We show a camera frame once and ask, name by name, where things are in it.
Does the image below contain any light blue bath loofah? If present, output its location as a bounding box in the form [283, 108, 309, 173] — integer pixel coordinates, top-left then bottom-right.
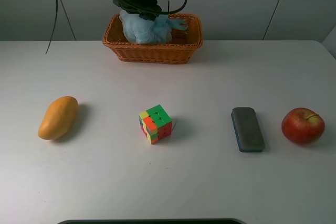
[119, 10, 187, 44]

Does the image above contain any orange wicker basket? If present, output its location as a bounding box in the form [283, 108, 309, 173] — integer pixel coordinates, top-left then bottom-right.
[102, 14, 203, 65]

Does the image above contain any colourful puzzle cube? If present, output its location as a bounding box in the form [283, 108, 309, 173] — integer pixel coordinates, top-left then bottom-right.
[139, 104, 172, 144]

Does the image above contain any yellow mango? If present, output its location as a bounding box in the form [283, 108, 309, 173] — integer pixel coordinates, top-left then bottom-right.
[37, 96, 79, 141]

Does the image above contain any grey blue whiteboard eraser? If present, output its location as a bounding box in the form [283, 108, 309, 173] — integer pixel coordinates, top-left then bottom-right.
[231, 107, 266, 153]

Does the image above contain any red apple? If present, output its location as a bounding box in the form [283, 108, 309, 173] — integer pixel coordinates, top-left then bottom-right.
[281, 108, 326, 145]

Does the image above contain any thin black hanging cable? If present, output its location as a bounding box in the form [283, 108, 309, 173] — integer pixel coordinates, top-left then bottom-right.
[45, 0, 59, 55]

